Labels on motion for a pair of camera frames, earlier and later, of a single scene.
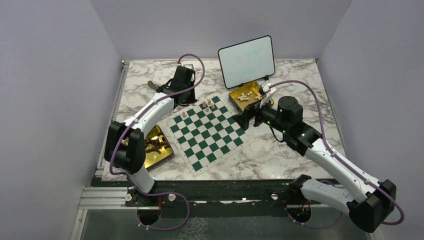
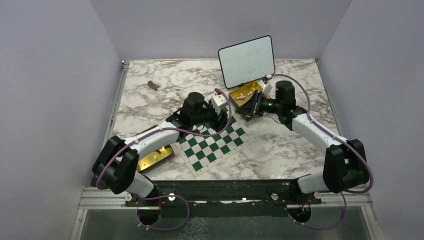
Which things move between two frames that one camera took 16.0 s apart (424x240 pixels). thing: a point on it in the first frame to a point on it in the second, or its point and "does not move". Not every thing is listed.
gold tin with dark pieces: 157,148 does not move
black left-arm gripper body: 190,97 to 209,115
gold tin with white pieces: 242,96 does not move
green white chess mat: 207,133 does not move
